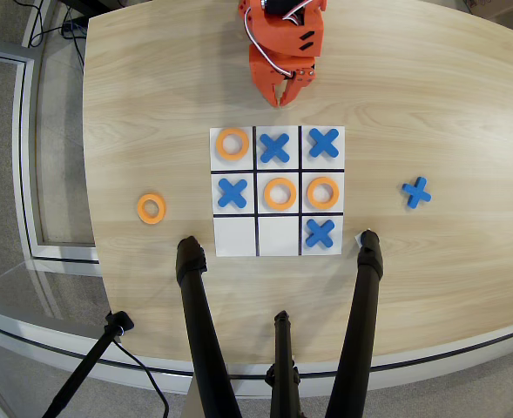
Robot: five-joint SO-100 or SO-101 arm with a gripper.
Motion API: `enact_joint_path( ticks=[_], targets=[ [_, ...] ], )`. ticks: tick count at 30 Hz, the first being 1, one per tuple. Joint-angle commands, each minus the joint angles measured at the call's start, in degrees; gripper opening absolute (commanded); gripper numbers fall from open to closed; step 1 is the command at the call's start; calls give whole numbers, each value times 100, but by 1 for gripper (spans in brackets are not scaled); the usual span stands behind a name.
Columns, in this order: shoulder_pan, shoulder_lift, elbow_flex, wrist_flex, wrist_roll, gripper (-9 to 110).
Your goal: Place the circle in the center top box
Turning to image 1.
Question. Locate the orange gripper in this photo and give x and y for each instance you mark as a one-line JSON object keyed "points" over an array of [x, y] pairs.
{"points": [[266, 75]]}

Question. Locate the black stand pole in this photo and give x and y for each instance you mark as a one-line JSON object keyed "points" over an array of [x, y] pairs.
{"points": [[86, 366]]}

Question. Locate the small white label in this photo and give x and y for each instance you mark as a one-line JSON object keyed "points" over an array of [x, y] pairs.
{"points": [[357, 238]]}

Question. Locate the thin black tripod leg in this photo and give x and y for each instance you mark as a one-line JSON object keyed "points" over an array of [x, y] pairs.
{"points": [[283, 357]]}

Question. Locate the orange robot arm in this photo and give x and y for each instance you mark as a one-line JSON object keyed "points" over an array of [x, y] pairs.
{"points": [[273, 30]]}

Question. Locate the cardboard box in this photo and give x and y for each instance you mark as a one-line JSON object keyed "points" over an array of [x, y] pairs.
{"points": [[500, 5]]}

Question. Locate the grey metal floor frame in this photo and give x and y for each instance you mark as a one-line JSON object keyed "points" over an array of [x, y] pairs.
{"points": [[25, 174]]}

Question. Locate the white tic-tac-toe grid sheet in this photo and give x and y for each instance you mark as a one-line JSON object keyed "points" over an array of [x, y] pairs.
{"points": [[278, 237]]}

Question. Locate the dark furniture base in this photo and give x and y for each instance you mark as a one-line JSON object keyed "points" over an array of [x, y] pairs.
{"points": [[92, 5]]}

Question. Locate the blue foam cross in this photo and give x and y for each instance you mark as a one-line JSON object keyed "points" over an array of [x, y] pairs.
{"points": [[324, 143], [416, 193], [274, 148], [233, 193], [320, 233]]}

